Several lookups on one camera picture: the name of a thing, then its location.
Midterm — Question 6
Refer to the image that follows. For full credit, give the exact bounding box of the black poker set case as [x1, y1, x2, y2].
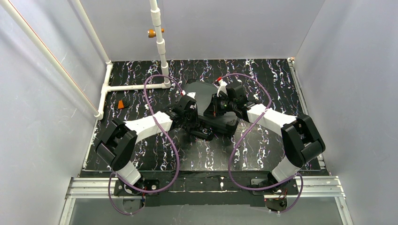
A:
[183, 79, 239, 141]

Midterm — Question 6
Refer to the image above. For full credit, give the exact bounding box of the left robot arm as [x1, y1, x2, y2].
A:
[94, 92, 198, 190]

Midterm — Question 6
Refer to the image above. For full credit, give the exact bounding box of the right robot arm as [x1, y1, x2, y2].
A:
[204, 79, 326, 191]

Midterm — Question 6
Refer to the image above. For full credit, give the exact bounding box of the orange black small clip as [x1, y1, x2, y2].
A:
[116, 100, 129, 110]

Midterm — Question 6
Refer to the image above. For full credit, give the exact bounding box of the orange knob on pipe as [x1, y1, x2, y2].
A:
[147, 29, 157, 38]

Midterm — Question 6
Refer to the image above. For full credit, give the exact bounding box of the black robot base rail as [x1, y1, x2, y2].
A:
[79, 169, 321, 207]

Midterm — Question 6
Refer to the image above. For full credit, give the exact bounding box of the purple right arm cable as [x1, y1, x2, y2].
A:
[217, 73, 304, 214]

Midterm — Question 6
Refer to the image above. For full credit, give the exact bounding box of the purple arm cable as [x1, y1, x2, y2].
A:
[217, 73, 304, 214]
[107, 74, 185, 216]

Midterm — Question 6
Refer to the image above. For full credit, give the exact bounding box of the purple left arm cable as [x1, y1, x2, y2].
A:
[107, 74, 185, 216]

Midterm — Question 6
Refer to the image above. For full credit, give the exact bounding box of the white pvc pipe frame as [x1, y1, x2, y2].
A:
[0, 0, 172, 121]

